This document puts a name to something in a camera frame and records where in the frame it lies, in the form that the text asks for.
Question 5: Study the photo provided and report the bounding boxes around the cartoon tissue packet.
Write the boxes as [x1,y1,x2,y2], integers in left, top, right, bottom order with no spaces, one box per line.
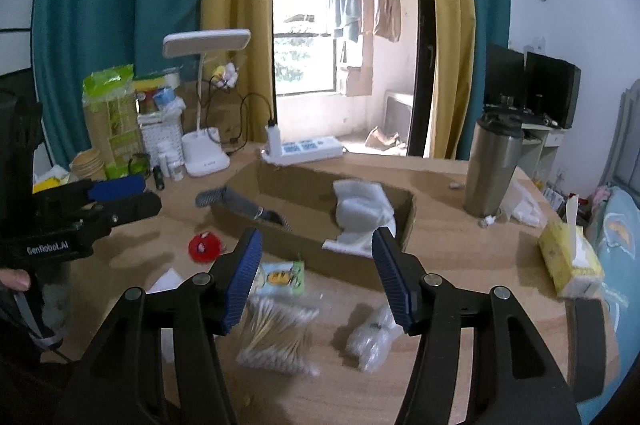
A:
[250,261,306,297]

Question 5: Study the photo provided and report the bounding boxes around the red spider face plush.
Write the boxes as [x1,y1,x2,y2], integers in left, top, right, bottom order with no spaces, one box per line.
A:
[188,231,226,263]

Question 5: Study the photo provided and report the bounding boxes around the grey sock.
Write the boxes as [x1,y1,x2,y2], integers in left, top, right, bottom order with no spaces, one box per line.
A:
[195,186,288,229]

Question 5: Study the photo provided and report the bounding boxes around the white cloth towel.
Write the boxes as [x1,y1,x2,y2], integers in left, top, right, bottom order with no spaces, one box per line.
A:
[322,179,397,258]

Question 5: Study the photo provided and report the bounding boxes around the clear bubble wrap roll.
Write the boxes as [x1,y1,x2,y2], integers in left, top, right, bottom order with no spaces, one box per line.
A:
[346,303,404,373]

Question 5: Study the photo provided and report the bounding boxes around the cotton swab pack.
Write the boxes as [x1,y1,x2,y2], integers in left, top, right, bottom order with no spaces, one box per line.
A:
[236,296,320,376]

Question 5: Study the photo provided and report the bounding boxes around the person's left hand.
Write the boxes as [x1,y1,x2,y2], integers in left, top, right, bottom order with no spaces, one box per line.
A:
[0,268,30,292]

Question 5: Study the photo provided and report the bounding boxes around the stack of paper cups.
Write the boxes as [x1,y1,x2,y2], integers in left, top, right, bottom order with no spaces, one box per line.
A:
[70,148,106,182]

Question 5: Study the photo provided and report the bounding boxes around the green lens glasses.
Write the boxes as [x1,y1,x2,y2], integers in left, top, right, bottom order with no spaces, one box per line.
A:
[127,152,152,179]

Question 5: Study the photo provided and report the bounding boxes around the white pill bottle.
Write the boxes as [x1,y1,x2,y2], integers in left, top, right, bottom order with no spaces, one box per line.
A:
[167,151,184,182]
[156,140,172,178]

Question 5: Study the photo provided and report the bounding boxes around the green paper cup pack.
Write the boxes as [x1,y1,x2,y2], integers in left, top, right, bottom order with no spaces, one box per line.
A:
[82,64,143,179]

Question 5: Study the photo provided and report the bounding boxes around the white perforated basket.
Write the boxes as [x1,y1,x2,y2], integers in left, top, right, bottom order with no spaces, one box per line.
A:
[138,112,183,166]

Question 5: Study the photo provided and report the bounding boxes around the brown cardboard box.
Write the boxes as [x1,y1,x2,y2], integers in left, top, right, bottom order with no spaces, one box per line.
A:
[210,154,416,291]

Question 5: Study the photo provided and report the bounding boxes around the white desk lamp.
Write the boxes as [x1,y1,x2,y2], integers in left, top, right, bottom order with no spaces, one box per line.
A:
[162,28,253,178]

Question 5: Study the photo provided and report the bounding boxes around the white usb charger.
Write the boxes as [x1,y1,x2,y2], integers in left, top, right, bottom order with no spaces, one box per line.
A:
[265,119,282,160]

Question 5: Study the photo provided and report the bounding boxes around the white power strip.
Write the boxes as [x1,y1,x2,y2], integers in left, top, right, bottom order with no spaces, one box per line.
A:
[262,136,344,166]

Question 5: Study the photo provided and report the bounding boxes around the clear plastic bag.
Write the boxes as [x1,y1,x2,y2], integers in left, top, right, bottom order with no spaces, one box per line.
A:
[500,179,548,228]

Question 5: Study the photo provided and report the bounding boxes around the steel travel mug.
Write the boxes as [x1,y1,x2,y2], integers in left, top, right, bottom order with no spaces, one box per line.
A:
[463,112,524,218]

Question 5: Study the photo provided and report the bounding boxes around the yellow tissue pack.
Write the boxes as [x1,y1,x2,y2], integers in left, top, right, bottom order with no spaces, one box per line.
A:
[538,196,604,299]

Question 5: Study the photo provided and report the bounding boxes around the white computer desk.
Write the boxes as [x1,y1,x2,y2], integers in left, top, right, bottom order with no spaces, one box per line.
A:
[518,124,567,188]

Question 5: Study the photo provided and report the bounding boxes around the teal left curtain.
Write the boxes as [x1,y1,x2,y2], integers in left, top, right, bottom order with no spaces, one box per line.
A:
[30,0,214,169]

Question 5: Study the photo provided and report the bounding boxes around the blue patterned bedding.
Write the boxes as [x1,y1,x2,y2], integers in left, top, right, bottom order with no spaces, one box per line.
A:
[578,187,639,424]

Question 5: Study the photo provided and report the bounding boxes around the black computer monitor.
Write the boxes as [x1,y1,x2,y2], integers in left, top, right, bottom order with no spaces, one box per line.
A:
[484,44,582,130]

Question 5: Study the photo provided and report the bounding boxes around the yellow left curtain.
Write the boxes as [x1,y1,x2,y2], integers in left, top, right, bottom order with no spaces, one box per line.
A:
[199,0,279,144]

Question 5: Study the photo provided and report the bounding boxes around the yellow curtain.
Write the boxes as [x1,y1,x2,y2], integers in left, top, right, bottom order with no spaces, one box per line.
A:
[430,0,475,159]
[199,0,279,144]

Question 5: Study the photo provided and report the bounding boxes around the grey bed headboard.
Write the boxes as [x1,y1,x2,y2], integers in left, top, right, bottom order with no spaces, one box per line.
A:
[601,80,640,204]

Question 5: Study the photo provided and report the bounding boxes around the yellow right curtain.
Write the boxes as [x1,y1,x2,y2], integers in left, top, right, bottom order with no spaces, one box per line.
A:
[430,0,475,159]

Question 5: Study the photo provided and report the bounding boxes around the black charger cable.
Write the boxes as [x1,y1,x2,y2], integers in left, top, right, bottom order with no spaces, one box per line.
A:
[204,74,277,157]

